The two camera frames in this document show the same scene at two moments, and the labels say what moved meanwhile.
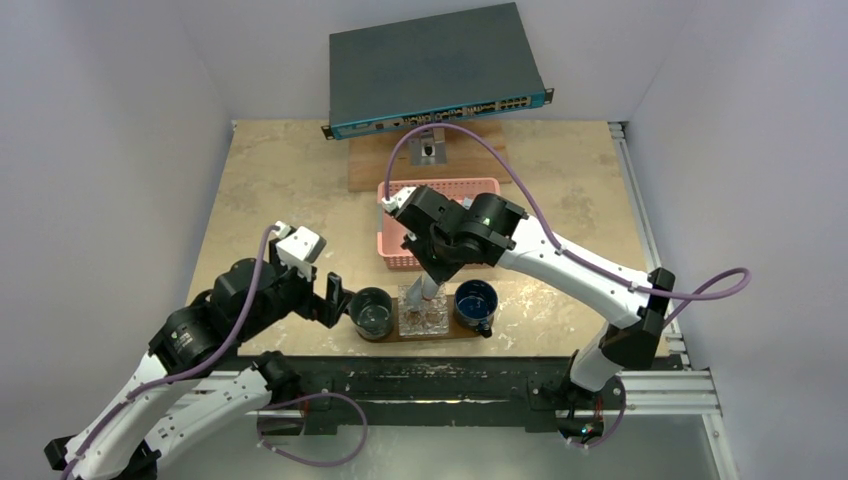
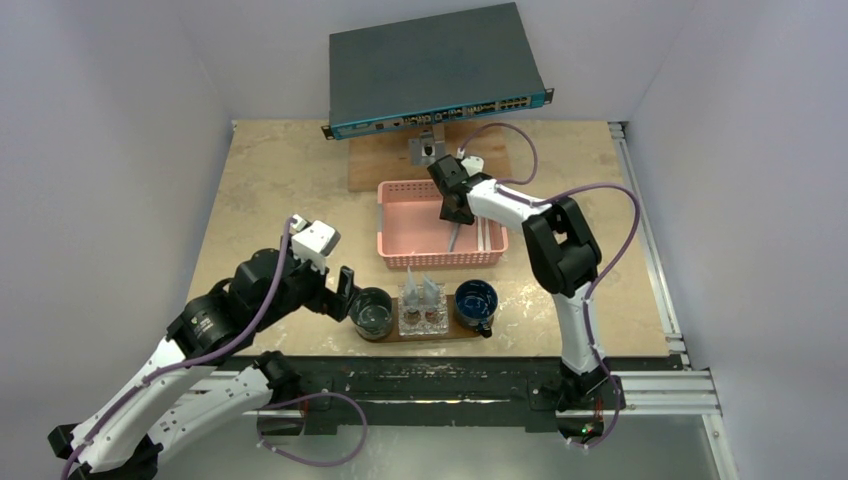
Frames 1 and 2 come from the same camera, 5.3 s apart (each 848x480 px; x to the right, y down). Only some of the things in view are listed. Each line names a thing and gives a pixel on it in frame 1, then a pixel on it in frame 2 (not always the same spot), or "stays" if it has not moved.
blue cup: x=475 y=302 stays
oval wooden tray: x=456 y=330 stays
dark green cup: x=372 y=311 stays
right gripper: x=432 y=264 to x=453 y=198
